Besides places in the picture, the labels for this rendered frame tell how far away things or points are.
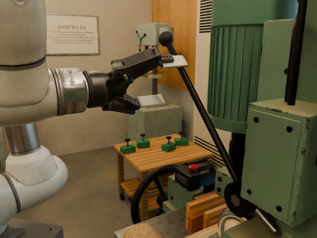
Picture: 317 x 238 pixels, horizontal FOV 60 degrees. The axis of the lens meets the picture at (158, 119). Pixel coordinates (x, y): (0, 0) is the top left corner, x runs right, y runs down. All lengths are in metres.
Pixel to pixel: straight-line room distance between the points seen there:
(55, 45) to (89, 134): 1.19
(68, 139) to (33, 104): 3.22
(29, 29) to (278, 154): 0.38
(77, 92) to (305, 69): 0.37
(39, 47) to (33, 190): 0.70
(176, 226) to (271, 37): 0.53
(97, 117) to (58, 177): 2.65
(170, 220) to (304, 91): 0.53
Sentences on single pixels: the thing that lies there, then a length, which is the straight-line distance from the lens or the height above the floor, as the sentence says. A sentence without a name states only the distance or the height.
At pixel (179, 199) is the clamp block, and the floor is 0.91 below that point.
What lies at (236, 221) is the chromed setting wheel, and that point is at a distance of 0.58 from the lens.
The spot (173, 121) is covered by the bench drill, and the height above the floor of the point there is 0.55.
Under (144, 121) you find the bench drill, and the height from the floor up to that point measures 0.60.
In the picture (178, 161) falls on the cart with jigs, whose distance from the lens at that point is 2.10.
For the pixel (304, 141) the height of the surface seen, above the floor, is 1.27.
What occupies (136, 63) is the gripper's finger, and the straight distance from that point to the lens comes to 0.54.
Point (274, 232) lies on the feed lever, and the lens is 0.50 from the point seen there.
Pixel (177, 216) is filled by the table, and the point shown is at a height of 0.90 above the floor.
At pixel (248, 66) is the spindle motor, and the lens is 0.57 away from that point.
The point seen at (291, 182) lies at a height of 1.21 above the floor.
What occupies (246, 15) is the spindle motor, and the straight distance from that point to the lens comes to 0.57.
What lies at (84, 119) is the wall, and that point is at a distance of 3.69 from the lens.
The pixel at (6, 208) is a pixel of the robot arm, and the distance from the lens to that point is 1.08.
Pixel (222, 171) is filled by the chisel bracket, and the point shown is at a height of 1.07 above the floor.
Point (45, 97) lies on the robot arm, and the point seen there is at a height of 1.29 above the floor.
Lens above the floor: 1.38
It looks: 15 degrees down
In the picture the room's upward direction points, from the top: straight up
